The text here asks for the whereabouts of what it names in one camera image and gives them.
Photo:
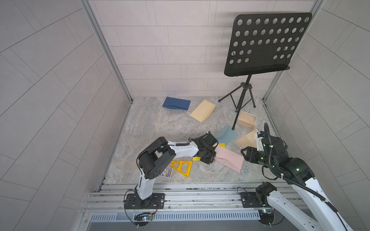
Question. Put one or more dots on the light teal envelope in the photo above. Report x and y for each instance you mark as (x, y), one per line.
(226, 135)

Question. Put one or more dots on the black perforated music stand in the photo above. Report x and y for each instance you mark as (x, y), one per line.
(263, 43)

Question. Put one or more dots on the kraft tan envelope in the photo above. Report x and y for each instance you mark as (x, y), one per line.
(203, 111)

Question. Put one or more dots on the circuit board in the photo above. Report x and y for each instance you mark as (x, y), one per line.
(146, 217)
(267, 216)

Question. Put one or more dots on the pink envelope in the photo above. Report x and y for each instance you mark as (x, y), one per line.
(228, 158)

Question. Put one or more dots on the right circuit board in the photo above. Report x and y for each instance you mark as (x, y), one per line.
(267, 216)

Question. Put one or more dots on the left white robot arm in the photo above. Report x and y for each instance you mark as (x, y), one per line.
(156, 157)

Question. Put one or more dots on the left circuit board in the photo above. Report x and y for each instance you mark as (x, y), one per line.
(146, 217)

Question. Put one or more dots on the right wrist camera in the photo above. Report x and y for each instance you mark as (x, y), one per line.
(261, 141)

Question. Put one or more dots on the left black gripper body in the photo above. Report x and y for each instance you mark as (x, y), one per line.
(208, 156)

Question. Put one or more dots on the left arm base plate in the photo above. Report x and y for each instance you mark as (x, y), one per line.
(155, 201)

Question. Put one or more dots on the navy blue envelope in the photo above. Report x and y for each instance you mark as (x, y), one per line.
(177, 104)

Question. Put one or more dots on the yellow triangle ruler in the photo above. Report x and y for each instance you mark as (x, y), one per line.
(183, 167)

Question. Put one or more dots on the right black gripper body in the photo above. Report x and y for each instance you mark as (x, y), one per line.
(259, 157)

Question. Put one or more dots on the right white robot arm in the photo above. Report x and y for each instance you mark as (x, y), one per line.
(271, 153)

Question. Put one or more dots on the colourful picture card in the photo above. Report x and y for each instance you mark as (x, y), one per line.
(167, 173)

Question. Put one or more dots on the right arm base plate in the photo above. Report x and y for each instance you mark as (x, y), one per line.
(249, 200)

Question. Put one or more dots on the aluminium rail frame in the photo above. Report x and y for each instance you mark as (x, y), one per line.
(178, 197)

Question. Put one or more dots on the yellow envelope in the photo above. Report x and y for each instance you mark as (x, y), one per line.
(199, 158)

